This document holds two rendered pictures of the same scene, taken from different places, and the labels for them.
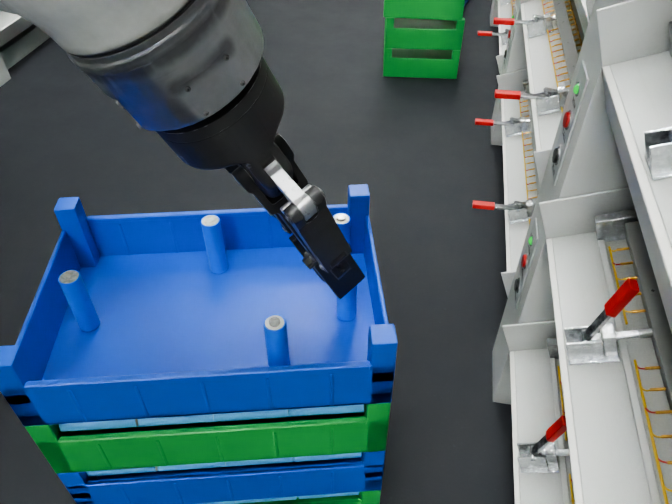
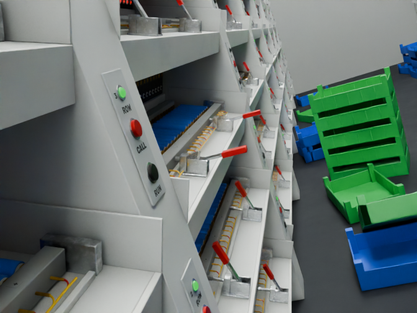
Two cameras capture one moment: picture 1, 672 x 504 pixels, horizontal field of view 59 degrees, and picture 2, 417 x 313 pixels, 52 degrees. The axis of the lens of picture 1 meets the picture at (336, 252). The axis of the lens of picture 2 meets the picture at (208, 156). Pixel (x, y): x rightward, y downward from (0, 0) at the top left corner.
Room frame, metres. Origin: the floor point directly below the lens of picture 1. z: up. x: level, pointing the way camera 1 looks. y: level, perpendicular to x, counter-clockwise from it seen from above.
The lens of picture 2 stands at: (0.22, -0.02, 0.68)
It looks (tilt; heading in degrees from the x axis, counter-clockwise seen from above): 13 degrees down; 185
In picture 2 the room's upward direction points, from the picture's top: 19 degrees counter-clockwise
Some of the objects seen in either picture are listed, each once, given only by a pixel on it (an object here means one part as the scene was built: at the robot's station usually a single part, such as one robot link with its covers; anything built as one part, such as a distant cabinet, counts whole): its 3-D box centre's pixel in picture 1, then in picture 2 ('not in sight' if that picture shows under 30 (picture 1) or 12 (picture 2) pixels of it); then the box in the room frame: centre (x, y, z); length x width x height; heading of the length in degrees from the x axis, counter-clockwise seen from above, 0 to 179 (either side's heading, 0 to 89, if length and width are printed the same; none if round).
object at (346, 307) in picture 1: (346, 290); not in sight; (0.37, -0.01, 0.36); 0.02 x 0.02 x 0.06
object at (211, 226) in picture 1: (215, 245); not in sight; (0.43, 0.12, 0.36); 0.02 x 0.02 x 0.06
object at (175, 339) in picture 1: (213, 292); not in sight; (0.36, 0.11, 0.36); 0.30 x 0.20 x 0.08; 94
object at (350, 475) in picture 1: (234, 393); not in sight; (0.36, 0.11, 0.20); 0.30 x 0.20 x 0.08; 94
